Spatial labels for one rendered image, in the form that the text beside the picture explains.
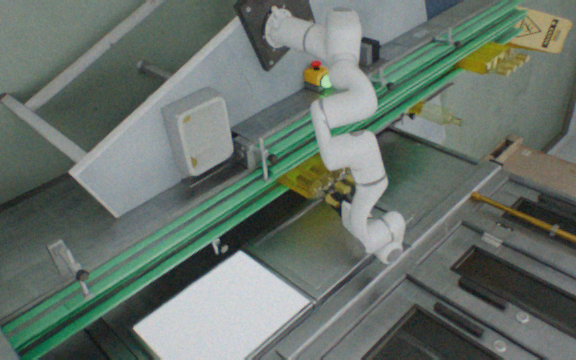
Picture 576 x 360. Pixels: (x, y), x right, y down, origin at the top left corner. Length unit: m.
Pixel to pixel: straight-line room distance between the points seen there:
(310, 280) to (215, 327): 0.31
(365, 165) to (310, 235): 0.50
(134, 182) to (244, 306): 0.50
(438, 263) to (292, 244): 0.46
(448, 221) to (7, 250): 1.52
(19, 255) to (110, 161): 0.60
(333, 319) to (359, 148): 0.50
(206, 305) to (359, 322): 0.45
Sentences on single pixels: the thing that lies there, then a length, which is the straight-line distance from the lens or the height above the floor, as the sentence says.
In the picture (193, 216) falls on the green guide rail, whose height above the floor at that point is 0.91.
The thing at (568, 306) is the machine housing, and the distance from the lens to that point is 1.73.
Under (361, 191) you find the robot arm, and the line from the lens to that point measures 1.38.
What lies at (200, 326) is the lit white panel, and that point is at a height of 1.14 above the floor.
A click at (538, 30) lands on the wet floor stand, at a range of 4.88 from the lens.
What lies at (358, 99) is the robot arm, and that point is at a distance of 1.36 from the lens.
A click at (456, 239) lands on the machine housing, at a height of 1.46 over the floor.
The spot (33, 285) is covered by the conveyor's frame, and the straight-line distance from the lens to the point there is 1.59.
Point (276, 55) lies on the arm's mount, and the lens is 1.84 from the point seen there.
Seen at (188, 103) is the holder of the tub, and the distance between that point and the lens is 1.62.
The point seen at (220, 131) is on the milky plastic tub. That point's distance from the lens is 1.73.
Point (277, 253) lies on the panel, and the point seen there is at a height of 1.09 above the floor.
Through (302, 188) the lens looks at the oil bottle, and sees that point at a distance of 1.74.
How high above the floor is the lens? 2.05
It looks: 38 degrees down
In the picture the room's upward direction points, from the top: 118 degrees clockwise
